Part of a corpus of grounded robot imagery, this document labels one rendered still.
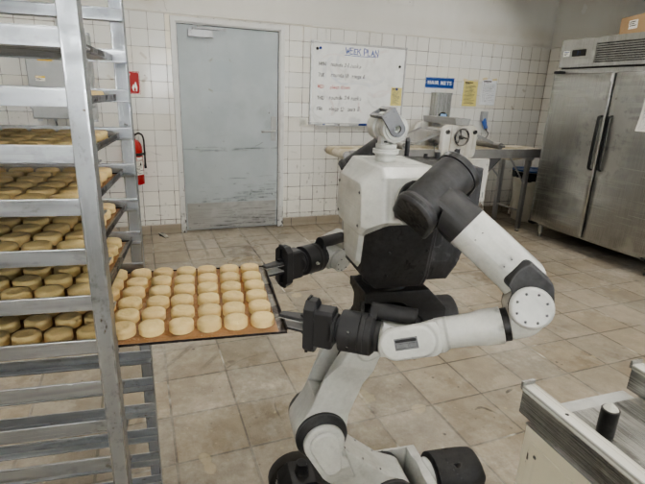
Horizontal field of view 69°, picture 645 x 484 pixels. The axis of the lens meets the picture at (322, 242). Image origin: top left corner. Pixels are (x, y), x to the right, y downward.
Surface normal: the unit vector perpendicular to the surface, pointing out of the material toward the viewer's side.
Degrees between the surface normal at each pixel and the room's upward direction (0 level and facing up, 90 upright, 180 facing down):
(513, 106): 90
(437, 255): 92
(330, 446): 90
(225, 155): 90
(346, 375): 114
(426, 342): 73
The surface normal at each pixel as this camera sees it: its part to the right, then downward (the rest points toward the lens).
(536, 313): -0.26, -0.01
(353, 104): 0.36, 0.29
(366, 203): -0.51, 0.15
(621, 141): -0.93, 0.07
